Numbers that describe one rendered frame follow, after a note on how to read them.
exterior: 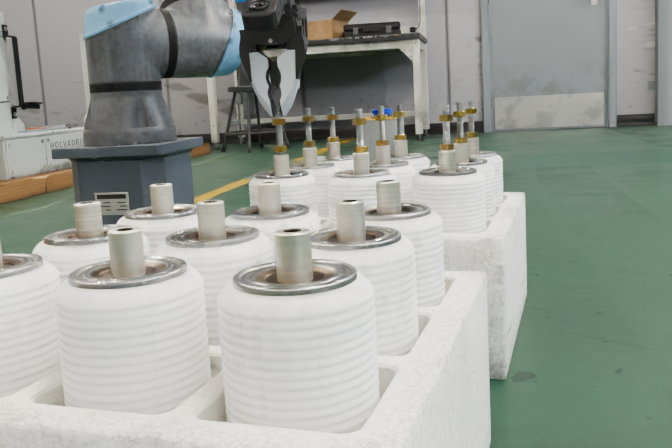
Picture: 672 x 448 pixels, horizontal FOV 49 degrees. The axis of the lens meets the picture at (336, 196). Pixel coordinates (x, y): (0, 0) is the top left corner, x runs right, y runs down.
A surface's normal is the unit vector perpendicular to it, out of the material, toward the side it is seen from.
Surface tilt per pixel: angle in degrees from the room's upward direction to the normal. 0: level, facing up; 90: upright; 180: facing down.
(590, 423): 0
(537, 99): 90
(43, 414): 0
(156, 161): 90
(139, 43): 90
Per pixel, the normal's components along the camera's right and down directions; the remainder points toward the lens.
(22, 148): 0.98, -0.03
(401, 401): -0.05, -0.99
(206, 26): 0.43, -0.25
